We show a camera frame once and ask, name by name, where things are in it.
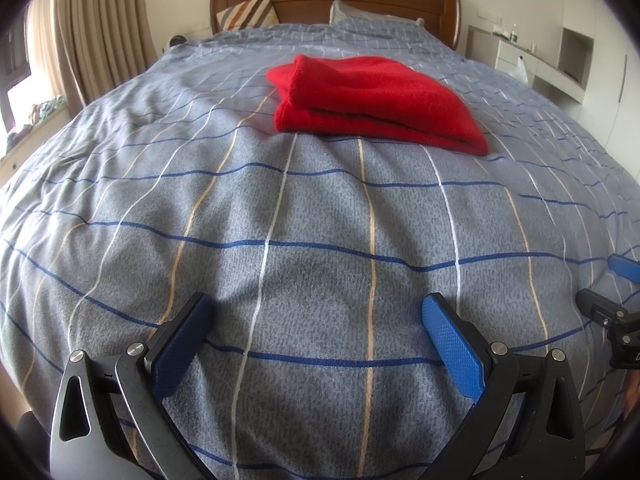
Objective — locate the beige curtain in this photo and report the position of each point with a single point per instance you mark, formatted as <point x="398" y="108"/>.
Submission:
<point x="100" y="30"/>

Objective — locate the red towel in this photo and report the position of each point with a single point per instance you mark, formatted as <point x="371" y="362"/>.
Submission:
<point x="370" y="97"/>

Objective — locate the green bottle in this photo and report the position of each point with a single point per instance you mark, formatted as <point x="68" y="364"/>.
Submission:
<point x="512" y="33"/>

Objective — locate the grey plaid bed blanket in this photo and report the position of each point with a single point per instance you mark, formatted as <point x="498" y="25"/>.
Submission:
<point x="300" y="240"/>

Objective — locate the white wardrobe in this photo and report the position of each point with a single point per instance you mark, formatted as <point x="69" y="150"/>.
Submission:
<point x="605" y="50"/>

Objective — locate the white window seat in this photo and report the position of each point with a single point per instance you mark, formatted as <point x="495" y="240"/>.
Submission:
<point x="30" y="145"/>

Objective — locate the white desk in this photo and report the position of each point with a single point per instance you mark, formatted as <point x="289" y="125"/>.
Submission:
<point x="545" y="67"/>

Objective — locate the pile of clothes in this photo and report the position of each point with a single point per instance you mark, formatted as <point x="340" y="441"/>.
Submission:
<point x="37" y="115"/>

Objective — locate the window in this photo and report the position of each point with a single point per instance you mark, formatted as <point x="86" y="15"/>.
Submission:
<point x="15" y="80"/>

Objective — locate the striped pillow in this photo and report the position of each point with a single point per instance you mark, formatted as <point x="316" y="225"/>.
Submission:
<point x="247" y="14"/>

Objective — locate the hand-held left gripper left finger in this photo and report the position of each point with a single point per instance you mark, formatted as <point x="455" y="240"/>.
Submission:
<point x="177" y="350"/>

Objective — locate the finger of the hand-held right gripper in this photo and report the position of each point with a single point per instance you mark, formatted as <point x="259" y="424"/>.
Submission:
<point x="626" y="267"/>
<point x="597" y="306"/>

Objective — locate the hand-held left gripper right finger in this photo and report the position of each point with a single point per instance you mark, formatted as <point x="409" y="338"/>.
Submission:
<point x="452" y="350"/>

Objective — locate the grey-blue pillow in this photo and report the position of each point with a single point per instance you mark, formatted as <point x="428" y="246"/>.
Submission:
<point x="370" y="14"/>

